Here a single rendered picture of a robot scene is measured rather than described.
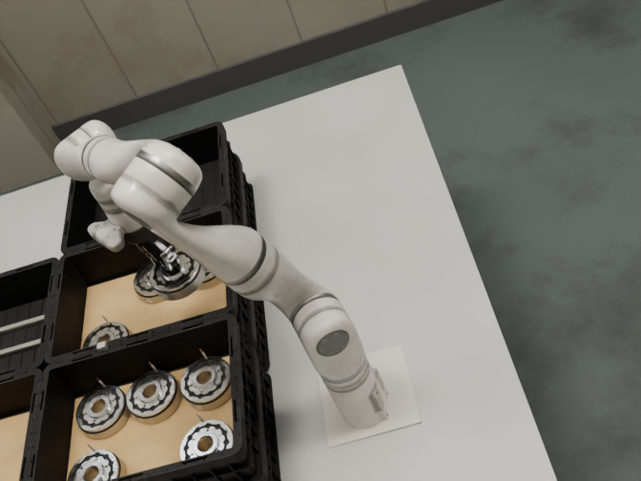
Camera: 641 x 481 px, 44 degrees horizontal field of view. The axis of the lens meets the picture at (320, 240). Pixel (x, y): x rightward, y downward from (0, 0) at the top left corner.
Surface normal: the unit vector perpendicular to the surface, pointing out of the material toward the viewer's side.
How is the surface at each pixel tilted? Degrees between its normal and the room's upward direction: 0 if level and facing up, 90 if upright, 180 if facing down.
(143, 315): 0
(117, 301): 0
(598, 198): 0
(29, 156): 90
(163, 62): 90
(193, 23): 90
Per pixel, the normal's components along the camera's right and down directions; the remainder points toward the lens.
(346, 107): -0.28, -0.64
